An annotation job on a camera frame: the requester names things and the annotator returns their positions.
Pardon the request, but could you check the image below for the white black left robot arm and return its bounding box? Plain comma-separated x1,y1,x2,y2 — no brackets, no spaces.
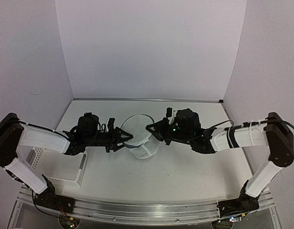
0,113,133,208

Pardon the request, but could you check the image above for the aluminium rear table rail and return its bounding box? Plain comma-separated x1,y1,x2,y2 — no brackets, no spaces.
73,97,224,104

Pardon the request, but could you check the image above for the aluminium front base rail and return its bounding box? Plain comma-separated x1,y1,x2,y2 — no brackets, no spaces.
18,187,274,226

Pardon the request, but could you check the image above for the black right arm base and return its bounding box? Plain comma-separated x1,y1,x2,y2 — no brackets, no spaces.
217,183,260,219

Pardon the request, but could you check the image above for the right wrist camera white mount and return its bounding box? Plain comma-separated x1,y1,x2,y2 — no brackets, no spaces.
166,107,177,125

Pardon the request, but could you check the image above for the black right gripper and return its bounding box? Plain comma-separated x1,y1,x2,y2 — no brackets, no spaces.
146,118,193,146

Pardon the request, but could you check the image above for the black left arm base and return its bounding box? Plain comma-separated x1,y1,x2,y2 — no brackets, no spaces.
32,175,75,213

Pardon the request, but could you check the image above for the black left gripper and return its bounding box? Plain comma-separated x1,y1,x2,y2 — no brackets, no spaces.
84,125,133,153

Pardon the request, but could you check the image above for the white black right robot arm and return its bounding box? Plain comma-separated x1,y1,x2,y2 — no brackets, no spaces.
146,107,294,211

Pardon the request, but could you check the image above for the white perforated plastic basket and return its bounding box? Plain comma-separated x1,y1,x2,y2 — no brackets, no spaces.
24,146,88,188

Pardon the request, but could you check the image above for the white mesh laundry bag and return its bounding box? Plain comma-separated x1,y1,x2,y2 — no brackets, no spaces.
121,114,160,159

